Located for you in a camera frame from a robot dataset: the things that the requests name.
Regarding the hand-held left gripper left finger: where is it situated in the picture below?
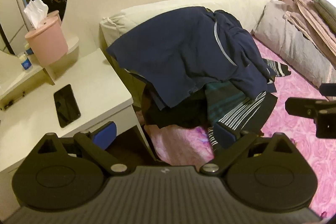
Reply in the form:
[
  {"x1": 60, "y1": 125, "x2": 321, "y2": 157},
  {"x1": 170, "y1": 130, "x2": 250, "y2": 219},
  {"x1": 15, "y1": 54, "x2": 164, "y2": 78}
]
[{"x1": 35, "y1": 121, "x2": 130, "y2": 175}]

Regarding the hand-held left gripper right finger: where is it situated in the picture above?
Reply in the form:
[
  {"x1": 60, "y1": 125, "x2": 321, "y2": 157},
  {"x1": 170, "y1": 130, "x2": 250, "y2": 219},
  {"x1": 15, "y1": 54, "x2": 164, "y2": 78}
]
[{"x1": 199, "y1": 122, "x2": 300, "y2": 176}]

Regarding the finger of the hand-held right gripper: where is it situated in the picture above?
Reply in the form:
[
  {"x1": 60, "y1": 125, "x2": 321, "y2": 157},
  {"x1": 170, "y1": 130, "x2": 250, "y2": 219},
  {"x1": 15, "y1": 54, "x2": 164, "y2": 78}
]
[
  {"x1": 285, "y1": 97, "x2": 336, "y2": 117},
  {"x1": 320, "y1": 84, "x2": 336, "y2": 96}
]

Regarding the navy blue garment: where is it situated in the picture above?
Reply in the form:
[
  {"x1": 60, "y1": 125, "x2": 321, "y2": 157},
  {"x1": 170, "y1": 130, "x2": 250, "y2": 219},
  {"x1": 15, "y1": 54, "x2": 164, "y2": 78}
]
[{"x1": 106, "y1": 6, "x2": 276, "y2": 110}]

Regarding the dark teal striped garment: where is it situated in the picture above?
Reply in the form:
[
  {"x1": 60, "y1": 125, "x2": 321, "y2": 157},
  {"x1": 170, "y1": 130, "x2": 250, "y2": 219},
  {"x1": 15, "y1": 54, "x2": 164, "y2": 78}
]
[{"x1": 205, "y1": 58, "x2": 292, "y2": 154}]

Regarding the black smartphone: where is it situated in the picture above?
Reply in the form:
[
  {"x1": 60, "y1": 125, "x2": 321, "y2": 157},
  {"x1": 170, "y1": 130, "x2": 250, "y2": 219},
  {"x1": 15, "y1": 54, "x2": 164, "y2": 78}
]
[{"x1": 53, "y1": 84, "x2": 81, "y2": 128}]

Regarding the white nightstand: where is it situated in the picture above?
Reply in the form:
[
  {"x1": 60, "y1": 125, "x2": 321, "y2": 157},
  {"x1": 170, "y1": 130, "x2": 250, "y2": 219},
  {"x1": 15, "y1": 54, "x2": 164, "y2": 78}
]
[{"x1": 0, "y1": 48, "x2": 153, "y2": 214}]

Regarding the pink floral bed sheet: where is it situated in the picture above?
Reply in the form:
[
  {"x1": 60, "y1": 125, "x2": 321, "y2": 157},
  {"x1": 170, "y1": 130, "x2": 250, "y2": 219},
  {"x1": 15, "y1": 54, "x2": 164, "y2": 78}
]
[{"x1": 143, "y1": 37, "x2": 336, "y2": 217}]

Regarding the grey pillow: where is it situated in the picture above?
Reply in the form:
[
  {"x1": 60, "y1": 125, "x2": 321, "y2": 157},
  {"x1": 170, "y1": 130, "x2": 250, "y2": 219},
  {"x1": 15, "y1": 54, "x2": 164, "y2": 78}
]
[{"x1": 251, "y1": 0, "x2": 336, "y2": 89}]

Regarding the pink folded blanket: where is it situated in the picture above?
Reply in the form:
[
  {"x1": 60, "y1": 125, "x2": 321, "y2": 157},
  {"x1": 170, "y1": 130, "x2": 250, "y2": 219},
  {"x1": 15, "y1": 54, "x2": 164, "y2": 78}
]
[{"x1": 283, "y1": 0, "x2": 336, "y2": 56}]

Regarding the grey-green pillow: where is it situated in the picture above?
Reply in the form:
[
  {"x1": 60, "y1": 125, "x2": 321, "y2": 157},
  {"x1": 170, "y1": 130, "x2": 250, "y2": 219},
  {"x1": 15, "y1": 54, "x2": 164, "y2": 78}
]
[{"x1": 311, "y1": 0, "x2": 336, "y2": 28}]

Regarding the white dressing table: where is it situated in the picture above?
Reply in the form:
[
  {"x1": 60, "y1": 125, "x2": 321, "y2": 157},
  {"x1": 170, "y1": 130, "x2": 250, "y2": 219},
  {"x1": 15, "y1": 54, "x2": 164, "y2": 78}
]
[{"x1": 0, "y1": 37, "x2": 80, "y2": 111}]

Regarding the small plastic bottle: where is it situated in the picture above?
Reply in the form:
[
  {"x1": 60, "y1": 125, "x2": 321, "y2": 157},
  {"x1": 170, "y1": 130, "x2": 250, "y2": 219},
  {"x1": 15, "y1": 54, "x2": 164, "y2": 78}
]
[{"x1": 17, "y1": 52, "x2": 33, "y2": 71}]

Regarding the pink tissue bin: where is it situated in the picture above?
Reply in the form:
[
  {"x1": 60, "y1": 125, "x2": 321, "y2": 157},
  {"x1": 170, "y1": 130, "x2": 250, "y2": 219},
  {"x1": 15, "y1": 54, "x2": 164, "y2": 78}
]
[{"x1": 25, "y1": 15, "x2": 69, "y2": 67}]

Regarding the white tissue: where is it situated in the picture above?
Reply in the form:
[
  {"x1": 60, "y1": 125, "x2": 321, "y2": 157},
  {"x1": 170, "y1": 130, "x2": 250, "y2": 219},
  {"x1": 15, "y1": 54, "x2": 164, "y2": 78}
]
[{"x1": 23, "y1": 0, "x2": 49, "y2": 30}]

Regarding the cream headboard cushion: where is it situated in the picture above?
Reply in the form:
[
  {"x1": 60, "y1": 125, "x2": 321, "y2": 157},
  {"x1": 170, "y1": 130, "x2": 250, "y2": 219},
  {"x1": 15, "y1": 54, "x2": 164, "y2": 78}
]
[{"x1": 100, "y1": 0, "x2": 279, "y2": 56}]

